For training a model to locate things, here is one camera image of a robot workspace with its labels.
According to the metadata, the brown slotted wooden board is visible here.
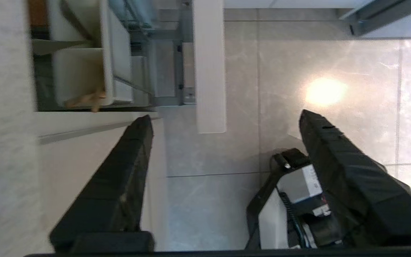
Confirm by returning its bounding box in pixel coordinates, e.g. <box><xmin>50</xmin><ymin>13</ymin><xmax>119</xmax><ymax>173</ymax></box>
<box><xmin>28</xmin><ymin>0</ymin><xmax>50</xmax><ymax>29</ymax></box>

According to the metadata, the beige pull-out cabinet front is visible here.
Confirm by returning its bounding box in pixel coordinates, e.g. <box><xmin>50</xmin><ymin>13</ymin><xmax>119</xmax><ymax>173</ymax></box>
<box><xmin>193</xmin><ymin>0</ymin><xmax>227</xmax><ymax>135</ymax></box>

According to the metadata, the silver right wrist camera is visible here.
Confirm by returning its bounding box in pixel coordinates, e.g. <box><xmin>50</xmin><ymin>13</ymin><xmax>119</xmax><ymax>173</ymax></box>
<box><xmin>276</xmin><ymin>164</ymin><xmax>324</xmax><ymax>205</ymax></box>

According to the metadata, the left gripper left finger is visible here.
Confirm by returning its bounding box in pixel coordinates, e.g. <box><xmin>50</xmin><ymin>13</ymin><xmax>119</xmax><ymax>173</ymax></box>
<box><xmin>49</xmin><ymin>114</ymin><xmax>155</xmax><ymax>253</ymax></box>

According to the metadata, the dark grey door frame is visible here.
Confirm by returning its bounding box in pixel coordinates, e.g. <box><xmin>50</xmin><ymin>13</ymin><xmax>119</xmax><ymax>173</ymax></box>
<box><xmin>338</xmin><ymin>0</ymin><xmax>411</xmax><ymax>37</ymax></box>

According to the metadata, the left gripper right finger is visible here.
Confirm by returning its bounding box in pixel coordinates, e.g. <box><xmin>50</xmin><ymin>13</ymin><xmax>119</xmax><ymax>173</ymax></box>
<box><xmin>299</xmin><ymin>109</ymin><xmax>411</xmax><ymax>247</ymax></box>

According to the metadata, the white two-compartment cutlery holder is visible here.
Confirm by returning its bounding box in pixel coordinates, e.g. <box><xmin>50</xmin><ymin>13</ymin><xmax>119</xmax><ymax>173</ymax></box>
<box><xmin>48</xmin><ymin>0</ymin><xmax>133</xmax><ymax>108</ymax></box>

